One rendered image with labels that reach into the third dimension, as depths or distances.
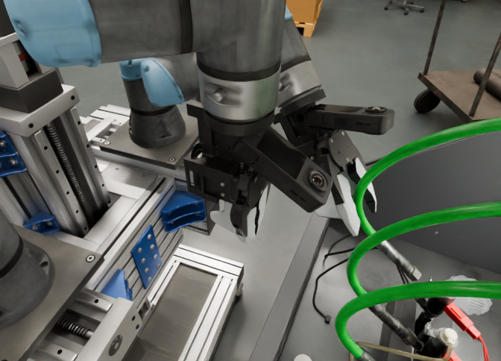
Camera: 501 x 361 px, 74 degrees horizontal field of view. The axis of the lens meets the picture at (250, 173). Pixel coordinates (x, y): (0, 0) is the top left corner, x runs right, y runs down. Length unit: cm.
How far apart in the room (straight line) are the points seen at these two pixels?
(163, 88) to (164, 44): 27
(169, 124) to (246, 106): 60
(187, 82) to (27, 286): 41
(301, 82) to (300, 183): 19
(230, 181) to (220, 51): 14
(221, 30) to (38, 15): 11
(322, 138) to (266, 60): 22
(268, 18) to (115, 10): 11
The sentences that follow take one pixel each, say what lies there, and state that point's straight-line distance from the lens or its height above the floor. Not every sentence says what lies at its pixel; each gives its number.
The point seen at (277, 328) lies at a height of 95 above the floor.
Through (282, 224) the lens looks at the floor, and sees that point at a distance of 204.
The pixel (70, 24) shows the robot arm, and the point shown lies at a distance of 25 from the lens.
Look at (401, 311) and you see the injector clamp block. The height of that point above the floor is 98.
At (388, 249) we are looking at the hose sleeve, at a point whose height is 114.
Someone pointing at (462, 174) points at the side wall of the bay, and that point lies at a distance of 86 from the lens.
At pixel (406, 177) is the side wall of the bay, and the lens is 88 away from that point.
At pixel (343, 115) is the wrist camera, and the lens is 47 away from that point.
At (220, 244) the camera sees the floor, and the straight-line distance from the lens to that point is 194.
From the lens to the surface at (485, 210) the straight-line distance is 40.
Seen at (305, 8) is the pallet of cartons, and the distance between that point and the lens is 469.
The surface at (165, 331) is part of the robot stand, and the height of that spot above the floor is 21.
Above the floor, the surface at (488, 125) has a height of 138.
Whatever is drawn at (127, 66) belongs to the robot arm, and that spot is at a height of 125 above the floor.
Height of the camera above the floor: 157
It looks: 42 degrees down
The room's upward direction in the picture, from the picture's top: 2 degrees clockwise
